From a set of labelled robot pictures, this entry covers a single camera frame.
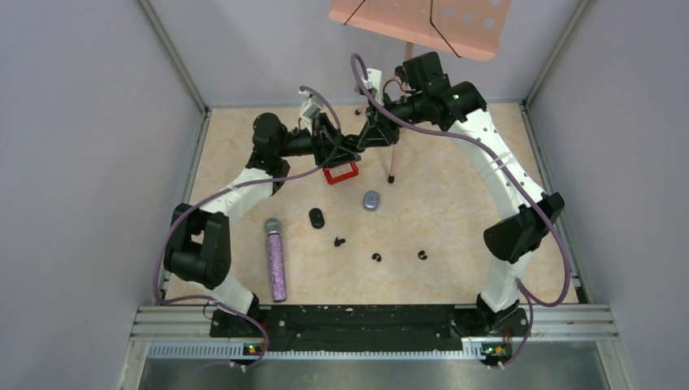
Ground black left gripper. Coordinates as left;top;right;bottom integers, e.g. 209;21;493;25
276;112;361;168

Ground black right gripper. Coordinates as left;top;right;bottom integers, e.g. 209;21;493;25
357;92;425;148

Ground silver blue earbud charging case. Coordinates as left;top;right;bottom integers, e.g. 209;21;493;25
362;191;380;211

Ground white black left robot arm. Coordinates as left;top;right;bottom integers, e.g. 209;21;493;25
159;111;360;336

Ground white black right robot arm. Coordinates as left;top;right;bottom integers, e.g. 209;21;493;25
350;54;572;335

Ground black oval earbud case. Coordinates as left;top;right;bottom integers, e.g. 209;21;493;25
308;208;325;229

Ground red toy window brick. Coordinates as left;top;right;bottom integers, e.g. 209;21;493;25
323;162;359;185

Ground purple glitter microphone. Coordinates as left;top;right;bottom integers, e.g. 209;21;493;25
264;218;288;302

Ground pink music stand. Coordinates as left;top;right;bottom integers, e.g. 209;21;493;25
328;0;514;186

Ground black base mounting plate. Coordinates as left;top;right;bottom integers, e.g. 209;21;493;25
210;305;527;353

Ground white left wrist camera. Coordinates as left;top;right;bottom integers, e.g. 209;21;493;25
299;90;324;134

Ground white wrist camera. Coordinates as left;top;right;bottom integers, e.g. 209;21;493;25
364;67;384;104
299;90;324;134

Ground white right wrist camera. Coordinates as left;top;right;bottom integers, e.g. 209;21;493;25
364;67;384;104

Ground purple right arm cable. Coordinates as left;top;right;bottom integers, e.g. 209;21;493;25
350;52;573;369

